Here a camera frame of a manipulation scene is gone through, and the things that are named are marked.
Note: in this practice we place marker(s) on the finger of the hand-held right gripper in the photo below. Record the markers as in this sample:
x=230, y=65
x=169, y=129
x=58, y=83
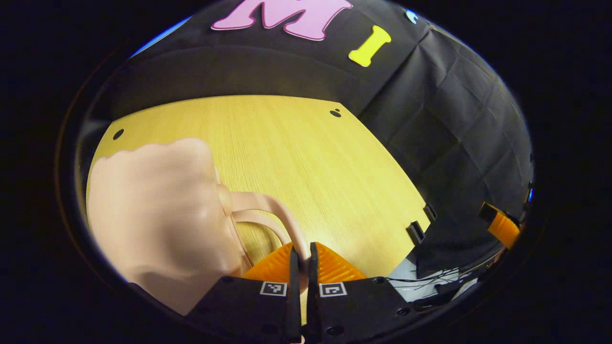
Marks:
x=504, y=230

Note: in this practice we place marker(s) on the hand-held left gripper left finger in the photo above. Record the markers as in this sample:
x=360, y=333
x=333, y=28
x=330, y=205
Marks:
x=248, y=306

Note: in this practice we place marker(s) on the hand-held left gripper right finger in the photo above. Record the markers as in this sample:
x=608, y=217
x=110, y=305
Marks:
x=363, y=306

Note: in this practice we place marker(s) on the black table bracket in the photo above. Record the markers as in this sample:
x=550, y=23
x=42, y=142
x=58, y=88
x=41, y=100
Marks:
x=430, y=211
x=415, y=232

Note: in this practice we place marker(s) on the black backdrop cloth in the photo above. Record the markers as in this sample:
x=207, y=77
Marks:
x=454, y=143

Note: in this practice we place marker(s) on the pink suitcase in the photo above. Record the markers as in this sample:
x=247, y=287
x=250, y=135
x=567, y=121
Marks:
x=158, y=210

